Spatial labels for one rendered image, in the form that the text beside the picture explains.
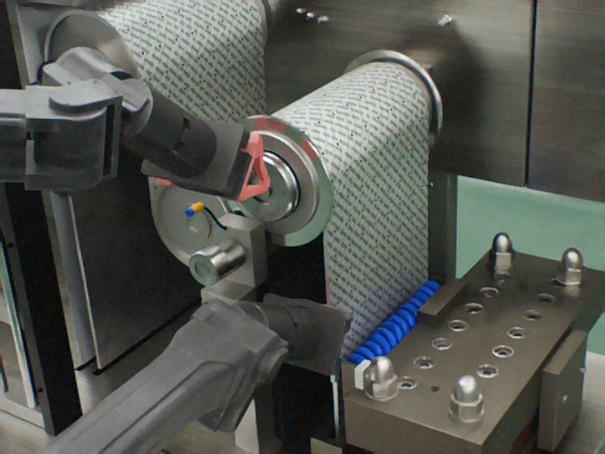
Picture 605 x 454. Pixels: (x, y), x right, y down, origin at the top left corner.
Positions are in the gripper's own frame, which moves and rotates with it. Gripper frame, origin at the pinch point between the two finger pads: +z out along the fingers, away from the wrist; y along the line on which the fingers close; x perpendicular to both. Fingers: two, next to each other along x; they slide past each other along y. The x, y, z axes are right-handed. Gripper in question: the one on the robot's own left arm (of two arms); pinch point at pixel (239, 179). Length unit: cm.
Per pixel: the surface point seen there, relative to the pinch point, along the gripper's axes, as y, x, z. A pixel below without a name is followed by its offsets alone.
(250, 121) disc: -0.9, 6.3, 0.0
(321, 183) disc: 7.5, 2.0, 3.4
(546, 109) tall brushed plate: 19.3, 22.2, 29.4
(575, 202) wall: -47, 76, 286
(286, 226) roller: 3.1, -2.6, 6.6
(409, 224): 7.6, 4.1, 26.4
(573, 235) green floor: -40, 60, 270
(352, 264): 7.5, -3.7, 15.3
